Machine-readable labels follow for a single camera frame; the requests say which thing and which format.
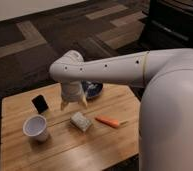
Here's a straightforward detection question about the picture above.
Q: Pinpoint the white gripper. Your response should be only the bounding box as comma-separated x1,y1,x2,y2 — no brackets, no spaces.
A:
60,82,88,111

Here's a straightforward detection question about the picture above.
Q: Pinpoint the black eraser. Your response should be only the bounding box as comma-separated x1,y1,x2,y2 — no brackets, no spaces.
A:
32,95,48,114

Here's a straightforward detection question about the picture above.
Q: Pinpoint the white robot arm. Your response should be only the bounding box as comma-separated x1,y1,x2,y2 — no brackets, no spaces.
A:
49,48,193,171

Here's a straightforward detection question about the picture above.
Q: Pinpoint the grey-white sponge block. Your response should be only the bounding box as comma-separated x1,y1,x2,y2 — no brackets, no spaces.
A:
70,112,92,132

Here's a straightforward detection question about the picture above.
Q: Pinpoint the dark blue bowl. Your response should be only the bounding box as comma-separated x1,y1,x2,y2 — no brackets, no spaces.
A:
82,81,103,99

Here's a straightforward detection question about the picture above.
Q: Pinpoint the orange marker pen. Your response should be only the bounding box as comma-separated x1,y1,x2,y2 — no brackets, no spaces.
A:
95,116,126,128

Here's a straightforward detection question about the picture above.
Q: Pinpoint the wooden table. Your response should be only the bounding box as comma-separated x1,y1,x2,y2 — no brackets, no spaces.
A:
0,84,139,171

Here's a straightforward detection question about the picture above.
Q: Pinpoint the black office chair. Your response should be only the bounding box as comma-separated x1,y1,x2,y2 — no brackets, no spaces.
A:
138,0,193,50

